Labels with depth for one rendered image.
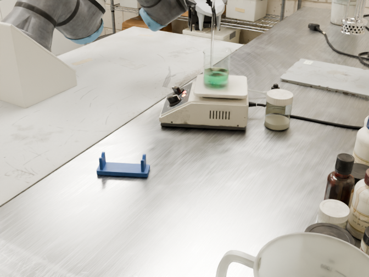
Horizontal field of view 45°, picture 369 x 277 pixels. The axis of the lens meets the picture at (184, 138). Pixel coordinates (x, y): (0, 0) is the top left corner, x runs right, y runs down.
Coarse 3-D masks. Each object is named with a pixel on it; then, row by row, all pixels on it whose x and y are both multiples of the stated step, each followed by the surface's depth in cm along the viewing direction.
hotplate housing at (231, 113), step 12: (192, 84) 109; (192, 96) 103; (180, 108) 101; (192, 108) 100; (204, 108) 100; (216, 108) 100; (228, 108) 99; (240, 108) 99; (168, 120) 103; (180, 120) 102; (192, 120) 102; (204, 120) 102; (216, 120) 101; (228, 120) 101; (240, 120) 101
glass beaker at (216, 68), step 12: (216, 48) 102; (228, 48) 101; (204, 60) 99; (216, 60) 97; (228, 60) 98; (204, 72) 100; (216, 72) 98; (228, 72) 100; (204, 84) 102; (216, 84) 100; (228, 84) 102
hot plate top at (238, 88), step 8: (200, 80) 106; (232, 80) 106; (240, 80) 106; (200, 88) 101; (232, 88) 101; (240, 88) 101; (200, 96) 99; (208, 96) 99; (216, 96) 99; (224, 96) 99; (232, 96) 99; (240, 96) 98
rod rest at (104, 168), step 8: (104, 152) 87; (104, 160) 87; (144, 160) 85; (104, 168) 87; (112, 168) 87; (120, 168) 87; (128, 168) 87; (136, 168) 87; (144, 168) 86; (128, 176) 86; (136, 176) 86; (144, 176) 86
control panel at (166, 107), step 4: (188, 84) 111; (184, 88) 109; (188, 88) 108; (172, 92) 112; (184, 92) 106; (188, 92) 105; (168, 96) 111; (180, 96) 106; (184, 96) 105; (188, 96) 103; (184, 100) 102; (164, 104) 107; (168, 104) 106; (176, 104) 103; (180, 104) 101; (164, 108) 105; (168, 108) 104; (172, 108) 102; (164, 112) 103
